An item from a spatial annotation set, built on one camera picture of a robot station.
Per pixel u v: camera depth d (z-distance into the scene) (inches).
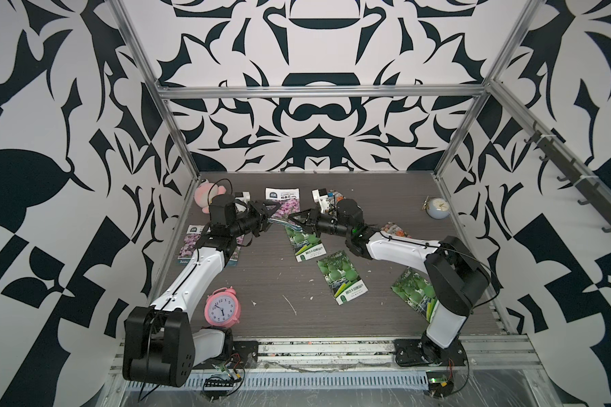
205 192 41.2
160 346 15.8
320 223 28.7
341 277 35.1
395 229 40.1
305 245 38.1
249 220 27.9
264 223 28.5
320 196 31.1
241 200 30.3
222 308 31.9
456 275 18.9
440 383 28.0
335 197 44.1
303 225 29.4
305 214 30.0
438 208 40.6
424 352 26.4
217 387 28.6
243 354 29.1
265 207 29.1
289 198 32.6
